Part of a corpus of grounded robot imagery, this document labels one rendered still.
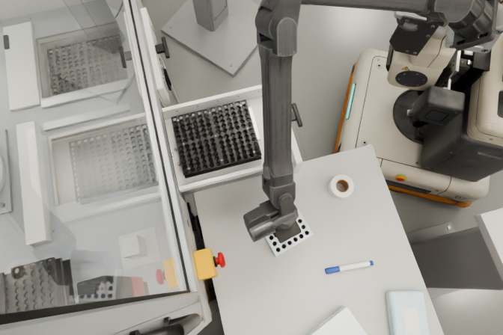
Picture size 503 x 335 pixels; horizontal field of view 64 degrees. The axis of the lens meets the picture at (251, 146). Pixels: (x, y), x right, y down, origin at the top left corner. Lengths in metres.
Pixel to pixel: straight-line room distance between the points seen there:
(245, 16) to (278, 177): 1.61
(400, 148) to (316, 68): 0.69
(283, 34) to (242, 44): 1.55
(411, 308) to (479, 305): 1.01
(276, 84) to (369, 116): 1.14
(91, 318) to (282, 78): 0.58
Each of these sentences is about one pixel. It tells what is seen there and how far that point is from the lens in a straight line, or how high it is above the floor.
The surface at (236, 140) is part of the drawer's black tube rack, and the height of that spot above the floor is 0.90.
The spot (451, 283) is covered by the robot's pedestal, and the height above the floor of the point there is 0.31.
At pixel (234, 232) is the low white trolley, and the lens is 1.21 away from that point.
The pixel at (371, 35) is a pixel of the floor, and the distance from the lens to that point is 2.47.
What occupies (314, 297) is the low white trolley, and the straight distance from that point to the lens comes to 1.22.
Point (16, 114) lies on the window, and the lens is 0.36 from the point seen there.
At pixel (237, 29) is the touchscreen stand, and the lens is 2.35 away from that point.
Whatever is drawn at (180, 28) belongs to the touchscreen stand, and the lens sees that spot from 2.39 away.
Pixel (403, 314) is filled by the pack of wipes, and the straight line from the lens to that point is 1.23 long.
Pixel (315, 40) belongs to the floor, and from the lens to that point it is 2.38.
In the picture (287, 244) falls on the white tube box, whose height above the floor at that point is 0.80.
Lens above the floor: 1.96
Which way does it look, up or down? 71 degrees down
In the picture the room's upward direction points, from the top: straight up
